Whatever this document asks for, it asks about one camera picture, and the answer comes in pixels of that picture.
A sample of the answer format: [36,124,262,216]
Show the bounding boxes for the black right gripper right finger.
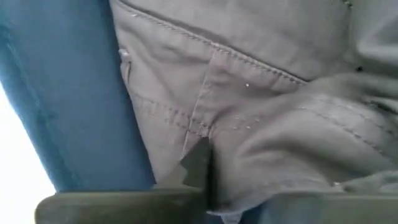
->
[242,190,398,224]

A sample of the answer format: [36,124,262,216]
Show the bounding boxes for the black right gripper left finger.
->
[34,138,213,224]

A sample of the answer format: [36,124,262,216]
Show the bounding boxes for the navy white striped fabric basket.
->
[0,0,156,191]

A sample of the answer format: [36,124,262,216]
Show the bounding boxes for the dark grey trousers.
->
[108,0,398,224]

